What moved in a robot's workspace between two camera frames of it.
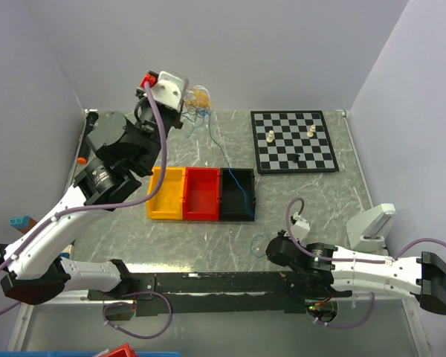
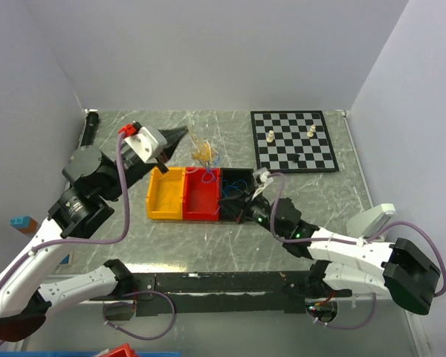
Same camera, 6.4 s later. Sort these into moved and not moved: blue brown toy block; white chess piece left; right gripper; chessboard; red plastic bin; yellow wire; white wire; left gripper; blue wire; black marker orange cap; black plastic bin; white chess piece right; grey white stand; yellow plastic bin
Moved: white wire; yellow wire; right gripper; blue wire; left gripper
Not moved: grey white stand; yellow plastic bin; chessboard; red plastic bin; black plastic bin; blue brown toy block; white chess piece right; white chess piece left; black marker orange cap
